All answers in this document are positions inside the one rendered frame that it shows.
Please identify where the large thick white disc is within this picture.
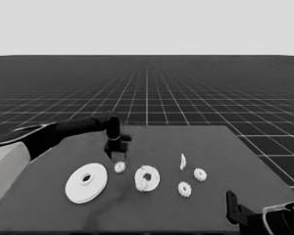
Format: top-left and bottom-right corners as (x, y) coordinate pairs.
(65, 163), (109, 205)

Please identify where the white round carrier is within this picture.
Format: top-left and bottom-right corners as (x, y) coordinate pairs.
(134, 164), (161, 193)

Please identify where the thin white T-shaped piece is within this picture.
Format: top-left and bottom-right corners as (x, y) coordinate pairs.
(179, 152), (187, 171)

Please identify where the small white gear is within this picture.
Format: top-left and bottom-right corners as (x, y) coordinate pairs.
(177, 180), (193, 199)
(114, 161), (126, 174)
(193, 167), (208, 183)
(135, 179), (149, 193)

